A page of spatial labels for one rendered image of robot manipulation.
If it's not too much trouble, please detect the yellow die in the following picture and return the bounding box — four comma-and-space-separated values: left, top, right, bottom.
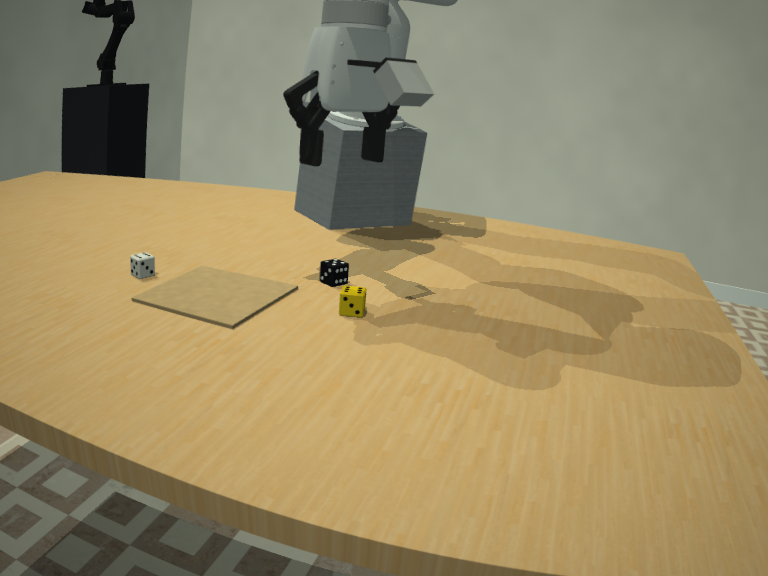
339, 286, 366, 318

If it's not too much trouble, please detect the white die with black pips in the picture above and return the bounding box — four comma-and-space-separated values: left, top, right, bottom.
130, 252, 155, 279

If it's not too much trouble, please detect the tan fabric mat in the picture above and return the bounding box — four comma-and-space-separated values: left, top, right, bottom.
132, 266, 298, 329

